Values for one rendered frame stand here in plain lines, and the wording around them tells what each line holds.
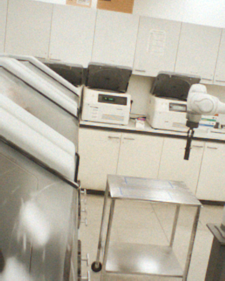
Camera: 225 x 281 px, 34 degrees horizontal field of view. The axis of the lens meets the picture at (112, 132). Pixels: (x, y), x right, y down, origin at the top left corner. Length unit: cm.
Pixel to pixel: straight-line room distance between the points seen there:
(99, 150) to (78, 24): 151
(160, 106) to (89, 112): 84
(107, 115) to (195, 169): 128
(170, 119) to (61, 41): 159
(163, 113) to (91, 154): 97
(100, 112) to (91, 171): 71
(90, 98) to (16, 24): 122
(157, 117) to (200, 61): 91
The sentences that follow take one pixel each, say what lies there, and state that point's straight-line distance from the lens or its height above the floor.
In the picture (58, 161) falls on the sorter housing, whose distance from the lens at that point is 85.
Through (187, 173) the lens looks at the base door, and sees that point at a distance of 471.
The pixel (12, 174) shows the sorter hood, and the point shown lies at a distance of 70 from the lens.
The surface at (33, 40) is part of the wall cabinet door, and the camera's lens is 461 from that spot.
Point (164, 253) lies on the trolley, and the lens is 302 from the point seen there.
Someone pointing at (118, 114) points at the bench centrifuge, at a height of 103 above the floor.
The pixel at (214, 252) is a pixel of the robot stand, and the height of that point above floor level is 56.
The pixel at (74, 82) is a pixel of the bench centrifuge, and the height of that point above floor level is 129.
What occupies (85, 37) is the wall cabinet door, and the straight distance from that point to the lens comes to 458.
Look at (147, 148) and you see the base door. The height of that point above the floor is 66.
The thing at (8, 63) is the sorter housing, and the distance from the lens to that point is 170.
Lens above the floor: 170
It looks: 12 degrees down
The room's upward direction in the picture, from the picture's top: 8 degrees clockwise
